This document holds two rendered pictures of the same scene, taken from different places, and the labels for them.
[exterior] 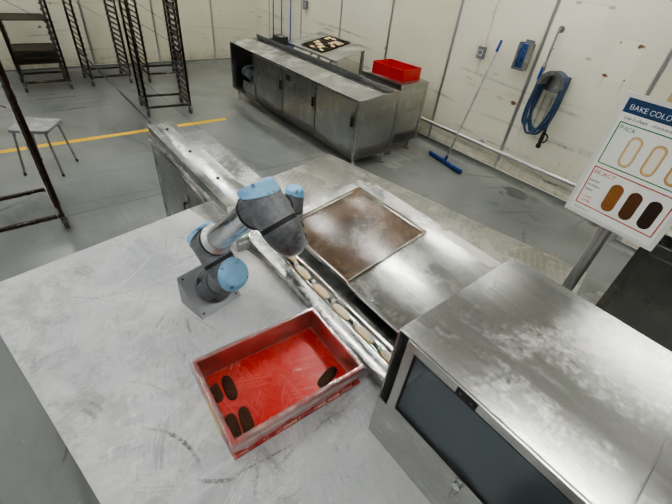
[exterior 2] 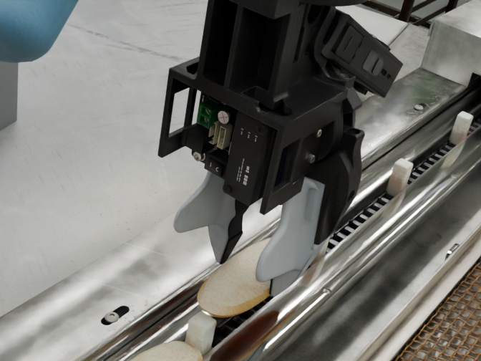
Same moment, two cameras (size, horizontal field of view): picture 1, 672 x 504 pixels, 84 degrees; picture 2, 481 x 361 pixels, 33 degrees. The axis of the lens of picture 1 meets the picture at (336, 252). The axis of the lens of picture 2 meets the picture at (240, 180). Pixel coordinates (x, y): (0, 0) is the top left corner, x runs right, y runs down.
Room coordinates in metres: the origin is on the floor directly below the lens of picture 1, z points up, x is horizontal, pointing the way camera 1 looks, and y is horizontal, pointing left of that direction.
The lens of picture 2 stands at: (1.20, -0.17, 1.20)
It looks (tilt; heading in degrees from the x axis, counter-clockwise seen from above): 32 degrees down; 73
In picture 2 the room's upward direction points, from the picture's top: 11 degrees clockwise
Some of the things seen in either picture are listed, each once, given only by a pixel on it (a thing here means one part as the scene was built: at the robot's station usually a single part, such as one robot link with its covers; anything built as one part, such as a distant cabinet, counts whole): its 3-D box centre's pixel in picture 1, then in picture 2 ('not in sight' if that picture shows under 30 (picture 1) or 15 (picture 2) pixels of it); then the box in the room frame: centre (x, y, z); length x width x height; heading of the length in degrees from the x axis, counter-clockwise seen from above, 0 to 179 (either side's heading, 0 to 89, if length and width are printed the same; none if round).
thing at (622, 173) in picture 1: (640, 173); not in sight; (1.25, -1.00, 1.50); 0.33 x 0.01 x 0.45; 38
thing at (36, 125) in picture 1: (44, 146); not in sight; (3.32, 2.97, 0.23); 0.36 x 0.36 x 0.46; 12
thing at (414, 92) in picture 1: (388, 110); not in sight; (5.10, -0.46, 0.44); 0.70 x 0.55 x 0.87; 43
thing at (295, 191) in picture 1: (293, 199); not in sight; (1.32, 0.20, 1.19); 0.09 x 0.08 x 0.11; 147
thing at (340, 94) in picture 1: (319, 86); not in sight; (5.56, 0.51, 0.51); 3.00 x 1.26 x 1.03; 43
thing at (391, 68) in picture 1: (396, 69); not in sight; (5.10, -0.46, 0.93); 0.51 x 0.36 x 0.13; 47
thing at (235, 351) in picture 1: (279, 372); not in sight; (0.73, 0.14, 0.87); 0.49 x 0.34 x 0.10; 130
